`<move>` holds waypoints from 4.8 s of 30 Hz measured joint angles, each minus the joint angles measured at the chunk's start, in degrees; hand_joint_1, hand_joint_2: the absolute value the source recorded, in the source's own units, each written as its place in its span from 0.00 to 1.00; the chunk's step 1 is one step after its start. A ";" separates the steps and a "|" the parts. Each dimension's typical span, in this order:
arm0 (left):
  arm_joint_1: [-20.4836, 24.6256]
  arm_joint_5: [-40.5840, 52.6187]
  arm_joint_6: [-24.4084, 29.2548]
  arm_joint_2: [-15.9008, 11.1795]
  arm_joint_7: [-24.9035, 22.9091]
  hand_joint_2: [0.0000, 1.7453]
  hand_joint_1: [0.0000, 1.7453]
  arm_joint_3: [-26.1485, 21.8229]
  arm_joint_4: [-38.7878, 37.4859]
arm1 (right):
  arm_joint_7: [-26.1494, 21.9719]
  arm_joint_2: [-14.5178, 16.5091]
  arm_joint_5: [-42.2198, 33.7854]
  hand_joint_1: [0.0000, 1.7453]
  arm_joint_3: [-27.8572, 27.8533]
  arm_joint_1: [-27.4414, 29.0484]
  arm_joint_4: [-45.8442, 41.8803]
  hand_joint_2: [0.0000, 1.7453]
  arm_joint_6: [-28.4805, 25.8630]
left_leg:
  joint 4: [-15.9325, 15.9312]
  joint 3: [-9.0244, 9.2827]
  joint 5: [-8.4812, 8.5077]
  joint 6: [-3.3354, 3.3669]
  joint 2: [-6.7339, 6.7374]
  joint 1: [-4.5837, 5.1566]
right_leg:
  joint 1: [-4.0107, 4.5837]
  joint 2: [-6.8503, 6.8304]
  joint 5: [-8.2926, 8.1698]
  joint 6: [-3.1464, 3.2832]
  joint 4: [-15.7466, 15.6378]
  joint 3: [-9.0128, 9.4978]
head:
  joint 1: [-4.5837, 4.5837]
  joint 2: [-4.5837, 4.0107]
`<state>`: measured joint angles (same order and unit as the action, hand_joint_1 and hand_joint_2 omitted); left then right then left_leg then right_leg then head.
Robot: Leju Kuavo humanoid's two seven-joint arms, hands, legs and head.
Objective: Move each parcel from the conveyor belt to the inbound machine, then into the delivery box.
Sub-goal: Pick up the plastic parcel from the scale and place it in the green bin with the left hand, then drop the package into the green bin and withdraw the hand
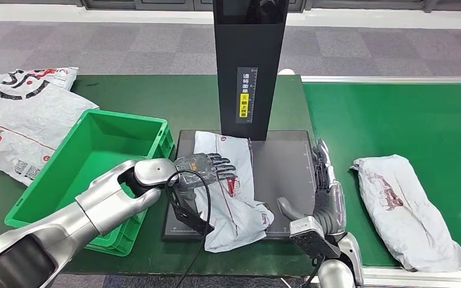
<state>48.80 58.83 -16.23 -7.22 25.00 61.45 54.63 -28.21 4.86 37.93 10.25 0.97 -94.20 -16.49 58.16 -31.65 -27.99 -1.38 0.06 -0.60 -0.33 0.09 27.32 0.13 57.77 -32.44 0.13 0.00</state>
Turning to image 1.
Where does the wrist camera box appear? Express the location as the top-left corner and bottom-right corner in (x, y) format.
(167, 187), (215, 236)
(289, 215), (340, 260)

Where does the large white QR-code mailer bag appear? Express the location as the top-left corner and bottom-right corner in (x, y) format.
(0, 84), (100, 187)

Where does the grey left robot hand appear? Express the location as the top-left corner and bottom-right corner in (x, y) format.
(173, 152), (237, 208)

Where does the black inbound scanner machine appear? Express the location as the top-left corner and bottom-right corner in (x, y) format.
(163, 0), (331, 242)

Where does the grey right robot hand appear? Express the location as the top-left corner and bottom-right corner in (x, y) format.
(276, 139), (348, 239)

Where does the black yellow machine label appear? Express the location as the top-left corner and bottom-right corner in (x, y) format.
(236, 67), (259, 125)

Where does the black left camera cable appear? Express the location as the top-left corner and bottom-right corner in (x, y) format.
(164, 170), (212, 288)

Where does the grey parcel bag maroon print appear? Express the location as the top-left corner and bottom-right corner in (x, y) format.
(349, 154), (461, 273)

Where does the green plastic crate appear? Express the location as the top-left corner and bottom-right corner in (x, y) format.
(4, 109), (175, 257)

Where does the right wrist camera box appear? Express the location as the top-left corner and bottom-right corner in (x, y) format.
(289, 215), (340, 260)

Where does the white mailer bag black print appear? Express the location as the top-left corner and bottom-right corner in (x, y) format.
(0, 67), (79, 100)

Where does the black camera cable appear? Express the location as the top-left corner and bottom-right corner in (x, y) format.
(164, 170), (212, 288)
(300, 256), (325, 288)

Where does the black right camera cable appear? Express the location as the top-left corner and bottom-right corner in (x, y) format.
(300, 256), (325, 288)

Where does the green conveyor belt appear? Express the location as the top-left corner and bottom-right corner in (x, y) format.
(302, 82), (461, 271)

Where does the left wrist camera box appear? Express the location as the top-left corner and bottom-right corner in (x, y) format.
(167, 187), (215, 236)

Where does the grey parcel bag red line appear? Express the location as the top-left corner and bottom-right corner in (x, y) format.
(193, 130), (275, 254)

